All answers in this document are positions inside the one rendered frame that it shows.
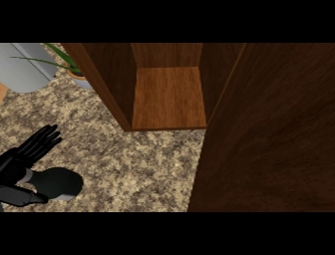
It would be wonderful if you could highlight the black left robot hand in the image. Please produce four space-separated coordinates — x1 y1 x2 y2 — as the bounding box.
0 124 64 208

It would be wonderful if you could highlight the open brown wooden cabinet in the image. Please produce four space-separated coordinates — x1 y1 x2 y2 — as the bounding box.
60 42 248 132

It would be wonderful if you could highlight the dark brown cabinet door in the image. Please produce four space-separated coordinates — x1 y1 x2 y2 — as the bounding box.
186 42 335 213

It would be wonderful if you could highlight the grey rounded appliance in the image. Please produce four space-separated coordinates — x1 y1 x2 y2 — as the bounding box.
0 42 60 95

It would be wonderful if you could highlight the potted green plant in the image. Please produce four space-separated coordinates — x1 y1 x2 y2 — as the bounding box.
10 42 95 91

